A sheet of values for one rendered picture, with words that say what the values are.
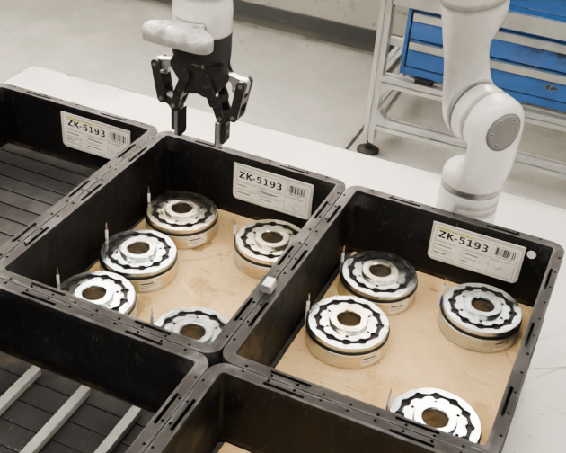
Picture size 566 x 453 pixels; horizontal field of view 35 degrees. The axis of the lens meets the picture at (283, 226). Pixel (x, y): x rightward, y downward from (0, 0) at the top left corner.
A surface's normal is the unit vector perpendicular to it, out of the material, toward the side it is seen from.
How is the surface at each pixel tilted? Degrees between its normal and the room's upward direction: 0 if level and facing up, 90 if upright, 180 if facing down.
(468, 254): 90
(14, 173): 0
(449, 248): 90
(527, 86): 90
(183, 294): 0
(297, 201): 90
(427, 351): 0
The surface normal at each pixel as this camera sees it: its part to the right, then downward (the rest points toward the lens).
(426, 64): -0.40, 0.50
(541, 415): 0.07, -0.82
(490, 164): 0.33, 0.59
